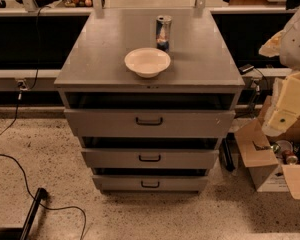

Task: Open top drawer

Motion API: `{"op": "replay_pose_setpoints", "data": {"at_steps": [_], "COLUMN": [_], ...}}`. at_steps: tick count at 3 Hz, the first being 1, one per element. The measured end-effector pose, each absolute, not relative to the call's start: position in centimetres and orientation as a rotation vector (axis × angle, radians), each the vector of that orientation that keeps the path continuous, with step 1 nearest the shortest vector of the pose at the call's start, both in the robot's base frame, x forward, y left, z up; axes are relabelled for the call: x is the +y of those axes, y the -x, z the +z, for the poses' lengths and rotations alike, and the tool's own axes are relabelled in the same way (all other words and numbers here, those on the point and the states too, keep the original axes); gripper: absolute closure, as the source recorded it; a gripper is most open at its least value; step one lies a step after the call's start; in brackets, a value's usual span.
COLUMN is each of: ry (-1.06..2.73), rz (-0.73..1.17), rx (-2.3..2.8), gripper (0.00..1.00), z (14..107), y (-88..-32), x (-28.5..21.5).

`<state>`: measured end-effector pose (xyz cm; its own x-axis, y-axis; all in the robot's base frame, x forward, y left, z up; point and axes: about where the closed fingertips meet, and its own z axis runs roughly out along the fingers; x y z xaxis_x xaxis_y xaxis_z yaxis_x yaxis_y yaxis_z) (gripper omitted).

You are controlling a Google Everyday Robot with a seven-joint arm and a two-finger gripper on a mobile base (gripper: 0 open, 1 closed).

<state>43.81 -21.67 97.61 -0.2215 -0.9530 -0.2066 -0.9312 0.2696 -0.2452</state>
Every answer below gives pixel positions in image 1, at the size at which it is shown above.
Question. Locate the grey middle drawer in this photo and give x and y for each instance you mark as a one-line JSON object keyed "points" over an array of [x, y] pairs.
{"points": [[150, 158]]}

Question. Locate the grey drawer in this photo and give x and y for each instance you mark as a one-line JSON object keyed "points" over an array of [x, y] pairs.
{"points": [[115, 183], [149, 123], [150, 158]]}

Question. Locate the small black device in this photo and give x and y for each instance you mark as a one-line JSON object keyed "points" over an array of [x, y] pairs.
{"points": [[245, 69]]}

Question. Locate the grey bottom drawer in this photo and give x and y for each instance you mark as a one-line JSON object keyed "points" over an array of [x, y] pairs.
{"points": [[115, 183]]}

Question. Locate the cans in cardboard box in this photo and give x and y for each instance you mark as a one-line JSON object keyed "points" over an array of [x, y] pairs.
{"points": [[287, 152]]}

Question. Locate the grey top drawer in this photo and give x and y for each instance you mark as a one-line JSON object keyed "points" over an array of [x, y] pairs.
{"points": [[149, 123]]}

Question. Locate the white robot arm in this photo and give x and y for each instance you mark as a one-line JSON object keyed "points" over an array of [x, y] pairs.
{"points": [[290, 44]]}

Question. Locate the open cardboard box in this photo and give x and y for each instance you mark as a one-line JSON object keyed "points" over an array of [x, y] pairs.
{"points": [[268, 173]]}

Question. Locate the grey drawer cabinet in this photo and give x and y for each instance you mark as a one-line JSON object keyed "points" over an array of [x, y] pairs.
{"points": [[202, 76]]}

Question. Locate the black stand base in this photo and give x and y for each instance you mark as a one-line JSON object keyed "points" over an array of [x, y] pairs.
{"points": [[22, 233]]}

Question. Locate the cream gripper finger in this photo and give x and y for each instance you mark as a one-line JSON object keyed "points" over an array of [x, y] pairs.
{"points": [[284, 109], [272, 47]]}

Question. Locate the blue silver drink can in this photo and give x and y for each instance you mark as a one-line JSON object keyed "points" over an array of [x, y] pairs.
{"points": [[163, 26]]}

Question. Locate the white bowl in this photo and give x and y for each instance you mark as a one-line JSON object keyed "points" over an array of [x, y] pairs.
{"points": [[147, 62]]}

